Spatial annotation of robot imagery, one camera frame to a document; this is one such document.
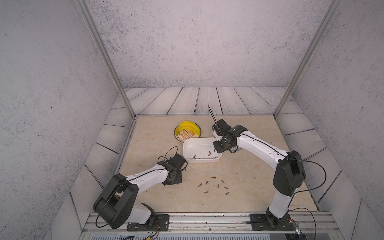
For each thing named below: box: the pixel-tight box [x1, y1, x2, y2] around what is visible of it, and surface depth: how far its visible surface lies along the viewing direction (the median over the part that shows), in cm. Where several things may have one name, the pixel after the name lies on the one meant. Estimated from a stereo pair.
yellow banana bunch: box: [174, 121, 201, 136], surface depth 110 cm
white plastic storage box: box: [182, 137, 223, 163], surface depth 101 cm
